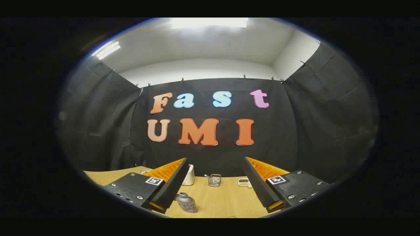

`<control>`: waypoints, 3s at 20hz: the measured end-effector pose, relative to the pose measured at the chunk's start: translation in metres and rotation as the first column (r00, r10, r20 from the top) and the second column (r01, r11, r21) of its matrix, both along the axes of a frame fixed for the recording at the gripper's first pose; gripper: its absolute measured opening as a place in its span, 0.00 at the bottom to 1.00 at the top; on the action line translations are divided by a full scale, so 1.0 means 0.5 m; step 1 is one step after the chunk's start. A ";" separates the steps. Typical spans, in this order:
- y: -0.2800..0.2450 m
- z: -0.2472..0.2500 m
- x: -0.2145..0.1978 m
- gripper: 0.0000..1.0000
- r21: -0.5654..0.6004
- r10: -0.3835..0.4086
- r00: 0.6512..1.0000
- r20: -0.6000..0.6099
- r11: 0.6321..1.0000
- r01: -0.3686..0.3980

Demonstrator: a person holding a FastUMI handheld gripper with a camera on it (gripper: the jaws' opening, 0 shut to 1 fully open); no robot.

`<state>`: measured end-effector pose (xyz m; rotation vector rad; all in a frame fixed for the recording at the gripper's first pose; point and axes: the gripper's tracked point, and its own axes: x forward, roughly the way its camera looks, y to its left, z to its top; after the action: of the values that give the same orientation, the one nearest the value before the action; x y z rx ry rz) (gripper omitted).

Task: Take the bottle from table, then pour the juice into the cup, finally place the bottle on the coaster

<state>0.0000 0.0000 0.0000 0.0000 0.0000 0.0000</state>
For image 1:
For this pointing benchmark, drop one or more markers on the white divided condiment dish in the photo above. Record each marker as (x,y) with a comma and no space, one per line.
(243,182)

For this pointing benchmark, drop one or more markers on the round white plate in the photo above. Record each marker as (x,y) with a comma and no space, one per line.
(143,171)

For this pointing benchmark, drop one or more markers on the twin tube ceiling light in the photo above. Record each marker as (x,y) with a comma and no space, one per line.
(106,50)

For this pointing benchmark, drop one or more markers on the wooden table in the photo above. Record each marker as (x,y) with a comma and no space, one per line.
(223,203)

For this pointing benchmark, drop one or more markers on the white ceramic utensil holder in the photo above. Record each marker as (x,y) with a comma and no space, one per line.
(190,177)

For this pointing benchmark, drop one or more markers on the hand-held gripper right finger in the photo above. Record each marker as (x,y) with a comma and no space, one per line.
(259,186)

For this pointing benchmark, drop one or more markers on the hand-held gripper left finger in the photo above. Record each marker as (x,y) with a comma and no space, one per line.
(170,188)

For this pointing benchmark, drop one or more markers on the silver juice bottle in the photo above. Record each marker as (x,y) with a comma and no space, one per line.
(186,202)

